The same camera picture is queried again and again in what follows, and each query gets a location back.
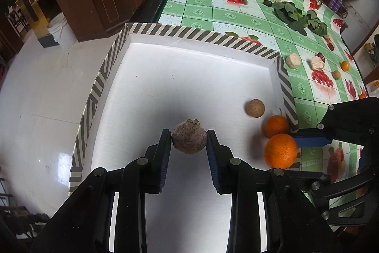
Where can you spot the white plastic bucket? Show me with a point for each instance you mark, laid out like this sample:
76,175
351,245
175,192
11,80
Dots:
62,30

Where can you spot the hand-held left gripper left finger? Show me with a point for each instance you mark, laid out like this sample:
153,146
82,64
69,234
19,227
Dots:
163,152

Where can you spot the white tray with striped rim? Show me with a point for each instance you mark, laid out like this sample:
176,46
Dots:
192,78

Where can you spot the leafy green vegetable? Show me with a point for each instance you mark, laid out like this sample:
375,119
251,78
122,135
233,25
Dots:
316,23
288,14

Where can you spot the brown round fruit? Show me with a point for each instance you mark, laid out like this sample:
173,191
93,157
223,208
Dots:
254,108
336,74

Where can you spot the small orange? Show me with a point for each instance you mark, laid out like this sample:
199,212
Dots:
345,66

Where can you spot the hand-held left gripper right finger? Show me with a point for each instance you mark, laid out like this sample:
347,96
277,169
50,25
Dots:
212,158

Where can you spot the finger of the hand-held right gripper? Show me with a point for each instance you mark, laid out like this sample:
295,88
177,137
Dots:
311,141
340,184

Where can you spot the purple bottle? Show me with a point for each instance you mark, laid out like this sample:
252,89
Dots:
334,2

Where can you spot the beige rough lumpy fruit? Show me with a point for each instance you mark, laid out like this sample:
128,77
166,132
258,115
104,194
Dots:
315,64
293,60
189,137

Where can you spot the small dark round object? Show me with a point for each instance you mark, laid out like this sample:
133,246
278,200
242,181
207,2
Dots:
268,2

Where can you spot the green checked fruit-print tablecloth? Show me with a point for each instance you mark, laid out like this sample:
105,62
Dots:
207,1

